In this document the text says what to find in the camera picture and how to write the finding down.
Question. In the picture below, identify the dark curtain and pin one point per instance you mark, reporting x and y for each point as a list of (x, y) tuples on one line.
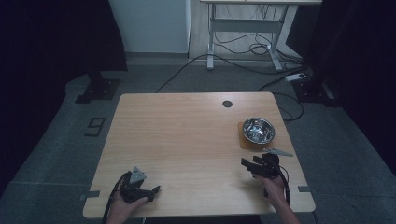
[(361, 62), (46, 46)]

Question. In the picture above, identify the person's right hand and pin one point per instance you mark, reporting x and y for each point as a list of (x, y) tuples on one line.
[(275, 189)]

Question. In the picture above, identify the grey tape strip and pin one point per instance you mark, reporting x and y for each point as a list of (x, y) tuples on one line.
[(306, 188), (89, 195)]

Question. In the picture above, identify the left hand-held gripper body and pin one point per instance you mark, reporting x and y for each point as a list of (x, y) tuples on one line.
[(133, 190)]

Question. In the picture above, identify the person's left hand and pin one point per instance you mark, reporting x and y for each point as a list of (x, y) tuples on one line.
[(123, 207)]

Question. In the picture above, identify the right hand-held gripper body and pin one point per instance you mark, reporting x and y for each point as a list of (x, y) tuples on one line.
[(270, 166)]

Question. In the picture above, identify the white panel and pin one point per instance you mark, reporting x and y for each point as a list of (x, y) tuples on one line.
[(149, 25)]

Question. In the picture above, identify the white power strip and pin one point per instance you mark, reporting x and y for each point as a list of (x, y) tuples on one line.
[(295, 76)]

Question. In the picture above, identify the white metal desk frame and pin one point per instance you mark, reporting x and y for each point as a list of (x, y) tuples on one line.
[(246, 25)]

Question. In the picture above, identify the black stand base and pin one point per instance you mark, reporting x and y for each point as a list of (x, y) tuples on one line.
[(313, 90), (99, 88)]

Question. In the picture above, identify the orange square mat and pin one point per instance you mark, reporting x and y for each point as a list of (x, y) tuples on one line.
[(246, 145)]

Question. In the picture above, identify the black round table grommet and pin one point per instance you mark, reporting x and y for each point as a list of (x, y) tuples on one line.
[(227, 104)]

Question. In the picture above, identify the stainless steel bowl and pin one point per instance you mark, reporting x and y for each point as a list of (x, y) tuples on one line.
[(258, 130)]

